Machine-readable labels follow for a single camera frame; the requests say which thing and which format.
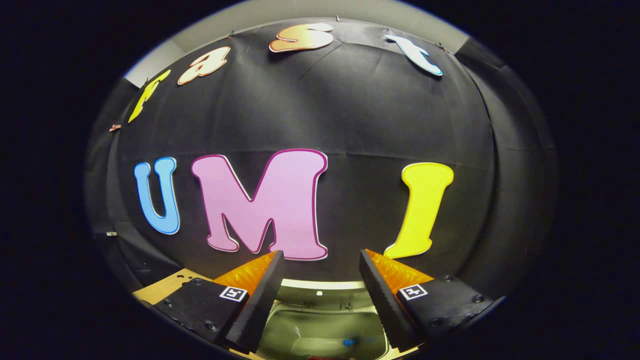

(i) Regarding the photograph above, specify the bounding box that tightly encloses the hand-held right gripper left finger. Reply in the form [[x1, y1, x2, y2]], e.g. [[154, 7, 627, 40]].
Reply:
[[152, 250, 285, 353]]

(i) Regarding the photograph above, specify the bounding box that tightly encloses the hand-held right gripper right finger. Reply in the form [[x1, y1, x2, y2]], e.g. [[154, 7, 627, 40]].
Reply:
[[359, 249, 506, 351]]

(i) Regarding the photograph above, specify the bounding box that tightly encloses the pale green desktop garbage bin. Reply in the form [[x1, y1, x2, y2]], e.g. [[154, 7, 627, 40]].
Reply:
[[257, 279, 393, 360]]

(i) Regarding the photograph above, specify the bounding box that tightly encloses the black backdrop cloth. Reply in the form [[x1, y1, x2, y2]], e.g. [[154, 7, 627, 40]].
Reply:
[[84, 17, 558, 301]]

